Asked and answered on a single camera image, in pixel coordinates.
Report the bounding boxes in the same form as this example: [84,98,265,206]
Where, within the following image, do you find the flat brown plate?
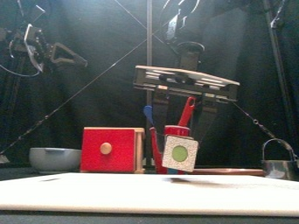
[190,167,267,177]

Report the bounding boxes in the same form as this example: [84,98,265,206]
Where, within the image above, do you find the brace wire with turnbuckle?
[233,101,278,140]

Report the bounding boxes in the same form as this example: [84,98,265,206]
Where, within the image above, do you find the red utensil holder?
[149,124,193,175]

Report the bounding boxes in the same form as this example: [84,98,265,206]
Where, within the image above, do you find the metal pot with bail handle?
[261,137,299,182]

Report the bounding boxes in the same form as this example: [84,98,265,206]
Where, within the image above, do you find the blue utensil handle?
[143,105,155,127]

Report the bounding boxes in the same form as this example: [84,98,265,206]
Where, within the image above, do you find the white toy sushi green centre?
[161,134,201,173]

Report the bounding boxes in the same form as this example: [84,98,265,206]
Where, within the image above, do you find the grey bowl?
[28,147,83,173]

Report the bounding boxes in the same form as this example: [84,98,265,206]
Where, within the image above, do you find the white cutting board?
[0,171,299,219]

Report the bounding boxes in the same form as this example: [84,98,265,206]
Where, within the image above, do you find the slanted metal frame pole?
[261,0,298,141]

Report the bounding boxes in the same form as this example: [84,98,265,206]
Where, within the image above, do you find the long diagonal brace wire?
[0,25,170,155]

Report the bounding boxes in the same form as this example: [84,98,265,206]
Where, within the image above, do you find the short diagonal brace wire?
[114,0,178,46]

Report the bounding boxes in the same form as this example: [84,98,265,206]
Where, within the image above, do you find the red utensil handle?
[177,96,198,128]

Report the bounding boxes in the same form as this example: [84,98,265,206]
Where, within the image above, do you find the red wooden box with knob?
[79,126,146,174]

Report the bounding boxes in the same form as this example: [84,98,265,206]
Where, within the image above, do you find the vertical metal frame pole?
[145,0,155,170]

